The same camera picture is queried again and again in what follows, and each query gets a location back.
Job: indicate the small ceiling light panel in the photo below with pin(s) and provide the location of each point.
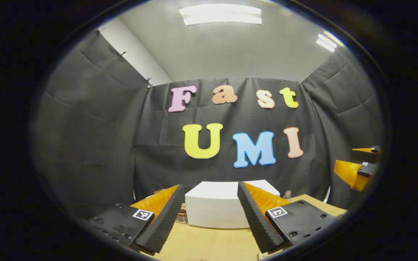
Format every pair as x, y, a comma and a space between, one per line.
326, 42

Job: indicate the white microwave oven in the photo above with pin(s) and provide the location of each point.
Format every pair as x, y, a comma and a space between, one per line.
212, 208

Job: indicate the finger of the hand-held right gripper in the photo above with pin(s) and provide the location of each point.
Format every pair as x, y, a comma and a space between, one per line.
354, 174
367, 154

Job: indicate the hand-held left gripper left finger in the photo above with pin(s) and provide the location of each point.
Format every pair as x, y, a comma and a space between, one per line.
163, 221

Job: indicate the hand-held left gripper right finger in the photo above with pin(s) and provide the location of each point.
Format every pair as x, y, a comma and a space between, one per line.
258, 221

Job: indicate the black backdrop cloth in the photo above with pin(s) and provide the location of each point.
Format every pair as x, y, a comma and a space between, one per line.
122, 137

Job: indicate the glass bottle with red label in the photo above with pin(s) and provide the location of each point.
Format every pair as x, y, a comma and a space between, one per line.
287, 195

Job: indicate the long ceiling light panel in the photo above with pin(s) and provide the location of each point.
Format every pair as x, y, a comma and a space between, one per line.
220, 14

